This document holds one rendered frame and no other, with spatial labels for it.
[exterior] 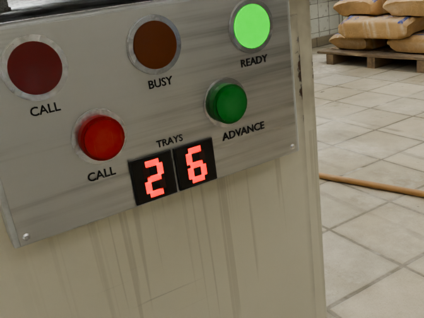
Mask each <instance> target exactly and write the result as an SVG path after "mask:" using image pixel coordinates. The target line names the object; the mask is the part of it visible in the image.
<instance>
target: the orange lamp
mask: <svg viewBox="0 0 424 318"><path fill-rule="evenodd" d="M133 49H134V53H135V56H136V58H137V59H138V61H139V62H140V63H141V64H142V65H144V66H145V67H147V68H150V69H160V68H163V67H165V66H166V65H168V64H169V63H170V62H171V61H172V59H173V58H174V56H175V53H176V50H177V41H176V37H175V34H174V32H173V31H172V29H171V28H170V27H169V26H168V25H167V24H165V23H163V22H161V21H148V22H146V23H144V24H143V25H141V26H140V27H139V29H138V30H137V32H136V34H135V36H134V40H133Z"/></svg>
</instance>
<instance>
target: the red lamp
mask: <svg viewBox="0 0 424 318"><path fill-rule="evenodd" d="M8 74H9V78H10V80H11V81H12V83H13V84H14V85H15V86H16V87H17V88H18V89H19V90H21V91H23V92H25V93H28V94H31V95H41V94H44V93H47V92H49V91H51V90H52V89H54V88H55V87H56V86H57V84H58V83H59V81H60V79H61V76H62V62H61V59H60V57H59V55H58V54H57V52H56V51H55V50H54V49H53V48H52V47H51V46H49V45H47V44H45V43H42V42H37V41H31V42H25V43H23V44H20V45H19V46H17V47H16V48H15V49H14V50H13V51H12V53H11V54H10V56H9V59H8Z"/></svg>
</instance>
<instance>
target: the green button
mask: <svg viewBox="0 0 424 318"><path fill-rule="evenodd" d="M246 108H247V96H246V94H245V91H244V90H243V89H242V88H241V87H240V86H239V85H235V84H231V83H224V84H222V85H220V86H218V87H217V88H216V89H215V90H214V91H213V93H212V94H211V97H210V100H209V109H210V112H211V115H212V116H213V117H214V118H215V119H216V120H217V121H219V122H222V123H225V124H233V123H235V122H237V121H239V120H240V119H241V118H242V116H243V115H244V113H245V111H246Z"/></svg>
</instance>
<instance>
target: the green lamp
mask: <svg viewBox="0 0 424 318"><path fill-rule="evenodd" d="M269 27H270V22H269V17H268V14H267V12H266V11H265V10H264V8H262V7H261V6H259V5H257V4H248V5H246V6H244V7H243V8H242V9H241V10H240V11H239V12H238V14H237V17H236V19H235V26H234V28H235V35H236V37H237V40H238V41H239V42H240V43H241V44H242V45H243V46H244V47H247V48H251V49H252V48H256V47H258V46H260V45H261V44H263V43H264V41H265V40H266V39H267V37H268V34H269Z"/></svg>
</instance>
